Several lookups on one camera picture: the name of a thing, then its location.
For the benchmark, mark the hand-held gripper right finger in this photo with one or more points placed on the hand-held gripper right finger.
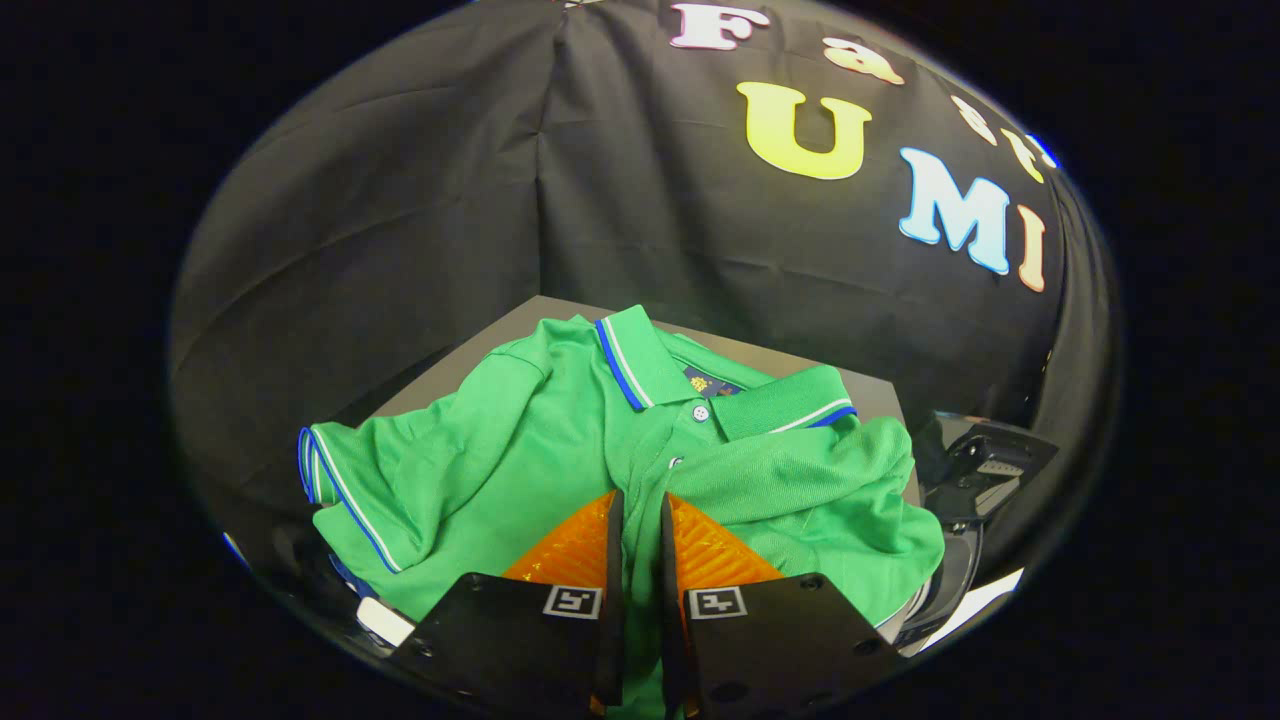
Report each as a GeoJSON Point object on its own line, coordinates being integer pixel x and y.
{"type": "Point", "coordinates": [668, 600]}

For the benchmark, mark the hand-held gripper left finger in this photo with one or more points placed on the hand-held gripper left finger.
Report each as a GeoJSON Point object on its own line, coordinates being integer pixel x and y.
{"type": "Point", "coordinates": [615, 600]}

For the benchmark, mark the green polo shirt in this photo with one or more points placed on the green polo shirt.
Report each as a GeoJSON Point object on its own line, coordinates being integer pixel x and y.
{"type": "Point", "coordinates": [500, 460]}

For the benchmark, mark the grey and black cabinet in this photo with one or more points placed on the grey and black cabinet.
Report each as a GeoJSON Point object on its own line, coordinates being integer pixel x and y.
{"type": "Point", "coordinates": [800, 362]}

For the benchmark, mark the white board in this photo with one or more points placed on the white board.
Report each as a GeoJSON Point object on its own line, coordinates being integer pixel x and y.
{"type": "Point", "coordinates": [975, 605]}

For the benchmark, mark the black backdrop cloth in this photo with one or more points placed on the black backdrop cloth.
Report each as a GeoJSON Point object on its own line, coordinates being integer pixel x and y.
{"type": "Point", "coordinates": [650, 220]}

